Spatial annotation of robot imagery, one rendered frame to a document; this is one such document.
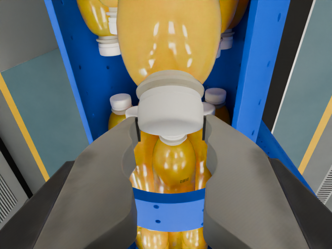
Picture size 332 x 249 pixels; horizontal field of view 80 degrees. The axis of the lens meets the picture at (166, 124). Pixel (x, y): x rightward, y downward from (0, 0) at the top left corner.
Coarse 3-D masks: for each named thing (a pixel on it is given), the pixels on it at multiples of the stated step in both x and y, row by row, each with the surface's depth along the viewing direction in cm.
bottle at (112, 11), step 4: (100, 0) 23; (104, 0) 22; (108, 0) 22; (112, 0) 22; (116, 0) 22; (104, 4) 23; (108, 4) 23; (112, 4) 22; (116, 4) 22; (112, 8) 23; (116, 8) 23; (108, 12) 23; (112, 12) 23; (116, 12) 23; (112, 16) 24; (116, 16) 24
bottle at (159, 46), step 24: (120, 0) 12; (144, 0) 11; (168, 0) 10; (192, 0) 10; (216, 0) 12; (120, 24) 12; (144, 24) 11; (168, 24) 10; (192, 24) 10; (216, 24) 12; (120, 48) 13; (144, 48) 11; (168, 48) 10; (192, 48) 11; (216, 48) 12; (144, 72) 11; (168, 72) 11; (192, 72) 11
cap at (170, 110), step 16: (144, 96) 11; (160, 96) 10; (176, 96) 10; (192, 96) 11; (144, 112) 11; (160, 112) 10; (176, 112) 10; (192, 112) 10; (144, 128) 12; (160, 128) 12; (176, 128) 12; (192, 128) 12
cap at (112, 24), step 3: (111, 18) 24; (114, 18) 24; (111, 21) 24; (114, 21) 24; (111, 24) 24; (114, 24) 24; (111, 27) 24; (114, 27) 24; (111, 30) 25; (114, 30) 24; (111, 33) 25; (114, 33) 25
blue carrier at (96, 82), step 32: (64, 0) 27; (256, 0) 16; (288, 0) 19; (64, 32) 26; (256, 32) 17; (64, 64) 26; (96, 64) 35; (224, 64) 38; (256, 64) 19; (96, 96) 36; (256, 96) 21; (96, 128) 36; (256, 128) 26; (192, 192) 27; (160, 224) 28; (192, 224) 28
